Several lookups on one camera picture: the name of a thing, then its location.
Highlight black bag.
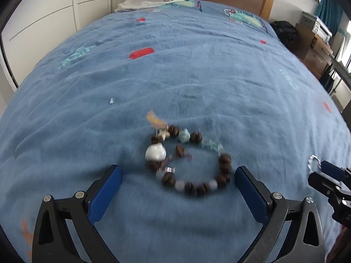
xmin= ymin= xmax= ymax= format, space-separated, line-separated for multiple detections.
xmin=270 ymin=20 xmax=300 ymax=51

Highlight white printer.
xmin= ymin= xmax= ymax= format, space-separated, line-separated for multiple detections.
xmin=299 ymin=11 xmax=333 ymax=44

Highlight white garment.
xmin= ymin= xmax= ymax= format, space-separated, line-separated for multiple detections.
xmin=115 ymin=0 xmax=192 ymax=13

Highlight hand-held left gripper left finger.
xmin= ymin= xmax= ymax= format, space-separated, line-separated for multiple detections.
xmin=32 ymin=164 xmax=123 ymax=263

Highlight dark beaded bracelet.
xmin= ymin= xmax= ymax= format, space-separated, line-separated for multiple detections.
xmin=145 ymin=110 xmax=232 ymax=197

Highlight blue printed blanket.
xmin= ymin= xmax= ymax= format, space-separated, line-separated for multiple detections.
xmin=0 ymin=0 xmax=351 ymax=263

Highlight dark blue hanging bag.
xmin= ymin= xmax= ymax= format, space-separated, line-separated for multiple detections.
xmin=319 ymin=63 xmax=340 ymax=95

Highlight white wardrobe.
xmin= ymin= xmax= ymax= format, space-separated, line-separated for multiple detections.
xmin=0 ymin=0 xmax=129 ymax=94

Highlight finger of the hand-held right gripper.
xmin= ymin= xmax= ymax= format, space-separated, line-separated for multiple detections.
xmin=308 ymin=171 xmax=351 ymax=223
xmin=320 ymin=160 xmax=351 ymax=183

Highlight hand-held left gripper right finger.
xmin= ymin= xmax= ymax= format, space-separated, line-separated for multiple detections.
xmin=235 ymin=165 xmax=326 ymax=263

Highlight teal curtain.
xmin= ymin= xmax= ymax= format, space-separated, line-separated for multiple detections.
xmin=315 ymin=0 xmax=347 ymax=41

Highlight wooden drawer cabinet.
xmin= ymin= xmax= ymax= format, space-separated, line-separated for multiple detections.
xmin=295 ymin=23 xmax=335 ymax=78

